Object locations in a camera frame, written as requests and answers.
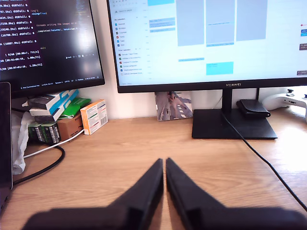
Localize black monitor stand base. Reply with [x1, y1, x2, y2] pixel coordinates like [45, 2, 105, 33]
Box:
[191, 109, 278, 140]

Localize street photo postcard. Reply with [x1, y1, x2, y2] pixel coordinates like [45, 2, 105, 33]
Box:
[154, 91, 194, 122]

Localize orange white medicine box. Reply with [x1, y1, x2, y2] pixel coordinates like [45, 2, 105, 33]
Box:
[80, 99, 109, 136]

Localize brown cardboard box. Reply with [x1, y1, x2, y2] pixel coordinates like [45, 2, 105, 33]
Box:
[57, 112, 84, 142]

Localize small black leather wallet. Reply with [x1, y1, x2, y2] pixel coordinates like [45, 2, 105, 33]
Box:
[236, 98, 272, 119]

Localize green black battery pack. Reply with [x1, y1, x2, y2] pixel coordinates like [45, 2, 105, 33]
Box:
[28, 122, 44, 144]
[40, 121, 61, 145]

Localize green packet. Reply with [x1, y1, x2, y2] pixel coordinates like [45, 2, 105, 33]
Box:
[58, 96, 92, 120]

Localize white blue flat box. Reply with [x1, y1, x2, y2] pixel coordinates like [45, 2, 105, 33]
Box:
[27, 89, 78, 110]
[29, 95, 80, 123]

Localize white plastic bag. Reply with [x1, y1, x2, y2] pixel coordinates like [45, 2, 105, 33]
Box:
[12, 111, 33, 176]

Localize white game controller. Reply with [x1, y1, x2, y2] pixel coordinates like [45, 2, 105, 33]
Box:
[261, 88, 307, 126]

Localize dark laptop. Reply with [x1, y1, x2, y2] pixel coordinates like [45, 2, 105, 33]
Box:
[0, 81, 13, 214]

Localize black Huawei computer monitor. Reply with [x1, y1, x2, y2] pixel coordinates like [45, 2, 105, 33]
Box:
[106, 0, 307, 114]

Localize dark terminal computer monitor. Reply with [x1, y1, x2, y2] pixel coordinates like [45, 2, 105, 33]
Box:
[0, 0, 106, 98]

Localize long black desk cable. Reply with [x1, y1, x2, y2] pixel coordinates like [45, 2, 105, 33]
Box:
[221, 112, 307, 212]

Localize thick black cable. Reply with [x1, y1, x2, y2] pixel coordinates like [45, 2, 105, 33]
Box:
[12, 143, 66, 186]

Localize white cable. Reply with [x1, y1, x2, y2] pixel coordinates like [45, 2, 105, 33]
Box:
[23, 128, 85, 159]

